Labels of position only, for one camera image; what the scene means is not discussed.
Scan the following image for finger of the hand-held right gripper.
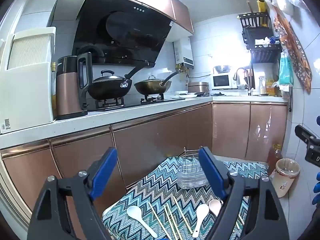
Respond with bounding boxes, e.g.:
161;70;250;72
295;124;317;144

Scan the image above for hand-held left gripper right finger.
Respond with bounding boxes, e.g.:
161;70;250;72
198;146;290;240

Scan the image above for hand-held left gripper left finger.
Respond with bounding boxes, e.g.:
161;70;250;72
27;147;118;240

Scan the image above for metal wire utensil holder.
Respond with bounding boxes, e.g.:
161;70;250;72
177;147;208;189

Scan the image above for wooden chopstick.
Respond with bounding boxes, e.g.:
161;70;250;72
166;204;183;240
234;213;245;228
163;206;179;240
173;196;193;234
148;202;173;240

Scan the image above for pale pink spoon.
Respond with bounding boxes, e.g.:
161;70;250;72
209;199;222;217

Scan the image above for trash bin with bag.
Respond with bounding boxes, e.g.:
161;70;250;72
270;158;301;198

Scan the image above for amber oil bottle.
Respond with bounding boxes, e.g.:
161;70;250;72
266;143;282;173

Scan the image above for zigzag patterned cloth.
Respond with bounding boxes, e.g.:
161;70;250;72
102;156;268;240

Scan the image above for large white spoon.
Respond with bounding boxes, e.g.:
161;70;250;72
127;205;159;239

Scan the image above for yellow bottle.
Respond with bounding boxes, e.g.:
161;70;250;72
265;78;276;96

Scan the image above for copper lower cabinets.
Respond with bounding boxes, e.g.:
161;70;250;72
0;102;288;233

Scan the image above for teal bag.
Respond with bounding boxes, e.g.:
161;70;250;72
278;52;294;86

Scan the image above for black gas stove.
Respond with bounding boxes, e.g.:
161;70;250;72
87;94;186;112

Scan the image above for brown floral apron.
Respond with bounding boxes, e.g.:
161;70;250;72
272;4;312;94

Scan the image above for kitchen faucet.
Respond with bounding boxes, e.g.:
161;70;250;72
233;67;256;96

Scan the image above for white plates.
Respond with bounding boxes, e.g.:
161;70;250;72
170;93;198;99

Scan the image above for black wok with lid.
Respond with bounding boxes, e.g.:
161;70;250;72
87;60;148;101

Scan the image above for copper rice cooker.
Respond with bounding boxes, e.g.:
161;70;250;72
187;81;209;94

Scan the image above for copper electric kettle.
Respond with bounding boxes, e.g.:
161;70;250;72
55;52;93;121

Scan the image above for white microwave oven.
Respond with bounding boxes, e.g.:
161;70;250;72
212;74;238;90

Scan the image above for brass wok with lid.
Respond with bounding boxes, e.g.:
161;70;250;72
134;71;179;96

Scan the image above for metal bowl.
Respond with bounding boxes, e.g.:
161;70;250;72
214;65;232;74

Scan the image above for black dish rack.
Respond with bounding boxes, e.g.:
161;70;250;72
237;12;282;64

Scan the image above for white box appliance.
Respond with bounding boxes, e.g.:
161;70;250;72
0;26;57;134

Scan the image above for white water heater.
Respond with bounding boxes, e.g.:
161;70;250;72
173;38;195;67

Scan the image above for black range hood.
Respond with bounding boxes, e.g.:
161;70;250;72
72;0;176;68

